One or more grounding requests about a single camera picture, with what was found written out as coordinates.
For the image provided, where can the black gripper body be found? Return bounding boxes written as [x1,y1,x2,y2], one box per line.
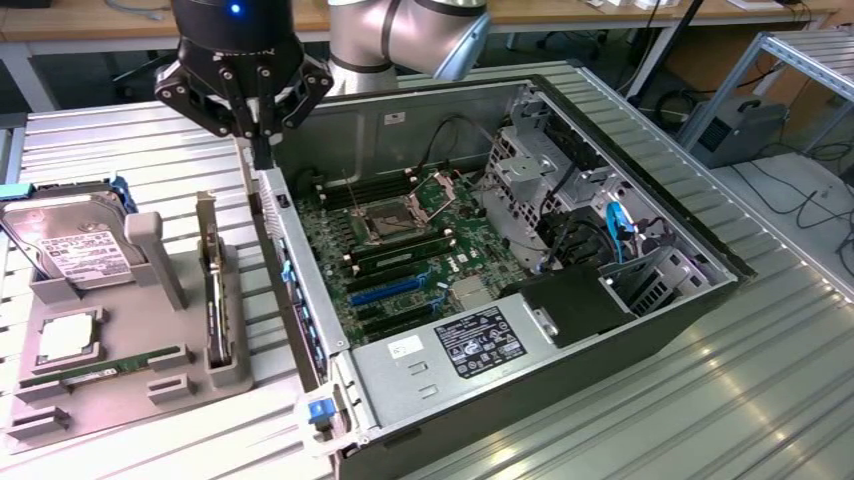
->
[170,0,307,100]

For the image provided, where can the graphics card with metal bracket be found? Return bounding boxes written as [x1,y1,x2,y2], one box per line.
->
[195,189,241,372]

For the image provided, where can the black office chair base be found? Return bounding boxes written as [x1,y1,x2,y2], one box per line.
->
[111,49,168,100]
[505,27,610,51]

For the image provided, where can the black RAM slot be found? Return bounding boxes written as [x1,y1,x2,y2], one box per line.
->
[313,167,410,193]
[325,182,419,211]
[322,177,415,205]
[318,172,413,199]

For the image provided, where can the thin locking lever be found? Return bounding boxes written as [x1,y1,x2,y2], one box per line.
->
[341,167,366,211]

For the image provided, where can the blue disk caddy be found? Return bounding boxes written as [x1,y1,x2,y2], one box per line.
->
[0,172,140,221]

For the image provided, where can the metal socket cover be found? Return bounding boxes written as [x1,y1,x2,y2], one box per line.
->
[406,169,459,221]

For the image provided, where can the CPU socket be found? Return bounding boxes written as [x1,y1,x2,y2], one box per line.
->
[353,197,419,246]

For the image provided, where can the silver hard disk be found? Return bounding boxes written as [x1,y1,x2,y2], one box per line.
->
[0,192,148,292]

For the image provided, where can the green RAM stick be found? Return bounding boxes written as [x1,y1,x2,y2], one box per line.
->
[350,237,457,275]
[18,344,186,390]

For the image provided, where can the green motherboard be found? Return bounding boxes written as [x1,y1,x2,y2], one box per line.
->
[293,167,535,349]

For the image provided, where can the long black expansion slot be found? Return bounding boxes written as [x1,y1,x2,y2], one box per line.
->
[357,301,435,327]
[343,264,434,296]
[363,313,437,340]

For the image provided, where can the silver drive cage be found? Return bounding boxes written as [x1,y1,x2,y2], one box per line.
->
[483,82,669,274]

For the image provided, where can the blue expansion slot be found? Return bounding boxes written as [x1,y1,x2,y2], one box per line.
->
[350,277,430,308]

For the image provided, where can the silver chipset heatsink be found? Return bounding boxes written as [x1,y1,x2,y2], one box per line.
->
[450,277,493,304]

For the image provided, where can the grey parts rack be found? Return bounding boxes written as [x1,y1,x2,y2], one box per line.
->
[3,209,259,444]

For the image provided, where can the silver CPU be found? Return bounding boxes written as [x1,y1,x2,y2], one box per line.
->
[36,316,102,366]

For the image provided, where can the black stand pole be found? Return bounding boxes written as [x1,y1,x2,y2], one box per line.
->
[625,0,708,104]

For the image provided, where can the black fan shroud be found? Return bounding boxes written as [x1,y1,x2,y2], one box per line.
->
[499,264,639,349]

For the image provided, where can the grey power supply unit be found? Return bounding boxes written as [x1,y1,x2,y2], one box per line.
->
[350,292,563,431]

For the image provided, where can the grey control box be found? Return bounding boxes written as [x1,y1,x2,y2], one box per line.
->
[678,94,790,170]

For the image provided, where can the metal disk bay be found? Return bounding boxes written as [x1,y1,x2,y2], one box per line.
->
[597,243,733,319]

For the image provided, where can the open black PC case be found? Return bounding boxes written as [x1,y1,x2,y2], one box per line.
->
[237,73,760,480]

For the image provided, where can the black looped wire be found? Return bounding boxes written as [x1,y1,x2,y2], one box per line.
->
[422,115,499,174]

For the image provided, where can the wooden desk with white frame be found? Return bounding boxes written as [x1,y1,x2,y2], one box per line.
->
[0,0,840,114]

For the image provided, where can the blue flat wire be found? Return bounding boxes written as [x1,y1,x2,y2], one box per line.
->
[605,200,637,265]

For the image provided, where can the aluminium frame table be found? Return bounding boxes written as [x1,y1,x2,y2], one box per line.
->
[673,29,854,156]

